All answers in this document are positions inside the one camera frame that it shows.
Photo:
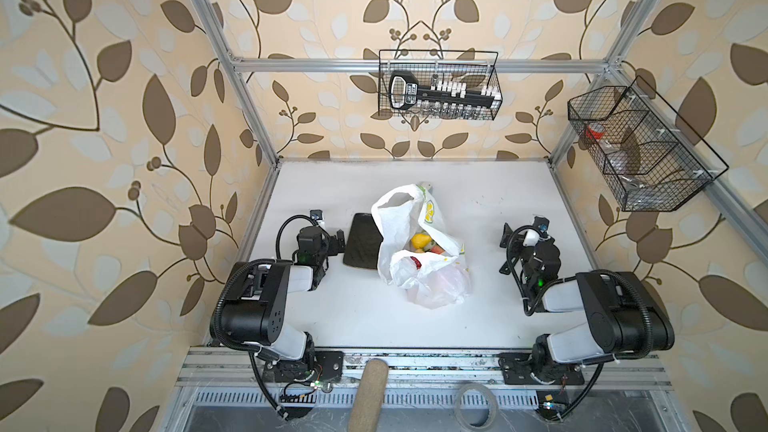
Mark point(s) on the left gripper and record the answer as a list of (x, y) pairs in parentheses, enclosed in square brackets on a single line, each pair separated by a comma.
[(330, 243)]

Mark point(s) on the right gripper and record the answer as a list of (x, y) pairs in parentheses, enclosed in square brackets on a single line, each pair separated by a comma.
[(512, 240)]

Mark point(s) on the white plastic bag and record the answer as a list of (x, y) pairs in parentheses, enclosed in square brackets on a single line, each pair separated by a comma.
[(417, 254)]

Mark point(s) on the yellow fake lemon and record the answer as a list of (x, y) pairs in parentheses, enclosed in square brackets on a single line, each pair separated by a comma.
[(421, 242)]

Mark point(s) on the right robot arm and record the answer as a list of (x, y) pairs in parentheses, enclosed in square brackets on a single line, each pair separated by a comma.
[(622, 319)]

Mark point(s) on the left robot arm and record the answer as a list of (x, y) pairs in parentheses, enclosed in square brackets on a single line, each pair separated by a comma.
[(250, 316)]

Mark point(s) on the black square plate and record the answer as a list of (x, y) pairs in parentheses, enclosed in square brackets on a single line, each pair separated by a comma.
[(363, 243)]

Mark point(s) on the red item in basket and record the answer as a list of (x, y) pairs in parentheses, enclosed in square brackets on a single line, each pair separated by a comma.
[(594, 131)]

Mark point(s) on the tape roll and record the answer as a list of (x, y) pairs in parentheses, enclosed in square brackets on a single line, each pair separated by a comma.
[(474, 397)]

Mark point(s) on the cardboard tube roll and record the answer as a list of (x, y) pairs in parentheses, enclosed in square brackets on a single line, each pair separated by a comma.
[(369, 397)]

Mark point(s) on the black socket tool set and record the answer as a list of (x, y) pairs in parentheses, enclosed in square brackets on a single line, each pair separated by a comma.
[(405, 92)]

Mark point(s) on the side wire basket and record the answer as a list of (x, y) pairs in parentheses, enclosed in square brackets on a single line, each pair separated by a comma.
[(652, 157)]

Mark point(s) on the rear wire basket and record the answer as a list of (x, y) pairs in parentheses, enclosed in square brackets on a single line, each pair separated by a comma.
[(475, 68)]

